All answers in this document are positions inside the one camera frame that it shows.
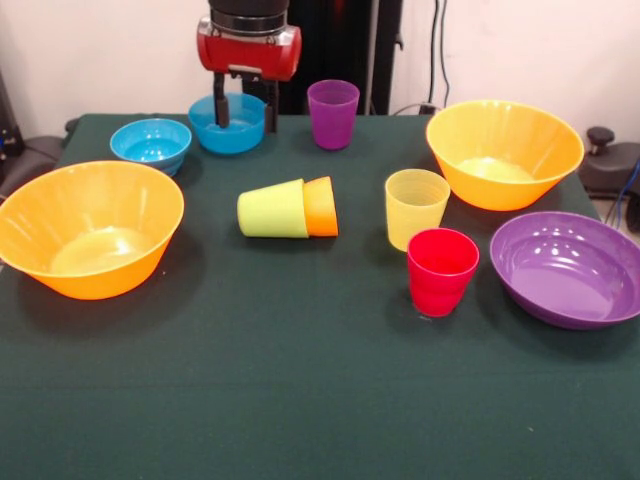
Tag blue cable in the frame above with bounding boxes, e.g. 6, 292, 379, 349
607, 158, 640, 226

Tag black equipment rack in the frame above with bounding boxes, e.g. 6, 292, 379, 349
0, 67, 27, 174

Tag green cup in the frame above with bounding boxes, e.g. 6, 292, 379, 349
236, 178, 310, 239

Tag purple cup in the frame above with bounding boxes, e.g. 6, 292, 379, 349
306, 79, 361, 151

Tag light blue opaque bowl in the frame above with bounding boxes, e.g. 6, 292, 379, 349
109, 117, 193, 177

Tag translucent blue bowl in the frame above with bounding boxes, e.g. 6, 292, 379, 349
187, 92, 267, 156

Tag orange cup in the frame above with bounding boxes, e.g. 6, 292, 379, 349
302, 175, 340, 238

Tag purple bowl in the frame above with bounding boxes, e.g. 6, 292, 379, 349
488, 210, 640, 331

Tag dark green tablecloth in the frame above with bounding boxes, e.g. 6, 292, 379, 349
0, 113, 640, 480

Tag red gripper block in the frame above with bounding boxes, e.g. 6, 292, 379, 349
195, 17, 303, 135

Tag yellow cup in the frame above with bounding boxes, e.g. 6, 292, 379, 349
384, 168, 452, 253

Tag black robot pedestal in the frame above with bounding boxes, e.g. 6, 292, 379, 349
239, 0, 405, 116

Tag black wall cable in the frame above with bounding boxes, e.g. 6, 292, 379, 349
427, 0, 451, 114

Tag black clamp mount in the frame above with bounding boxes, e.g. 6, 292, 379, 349
579, 126, 640, 201

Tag red cup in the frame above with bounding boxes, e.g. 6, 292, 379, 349
406, 227, 481, 318

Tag large orange bowl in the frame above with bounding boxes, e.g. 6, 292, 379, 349
0, 159, 186, 302
425, 99, 586, 212

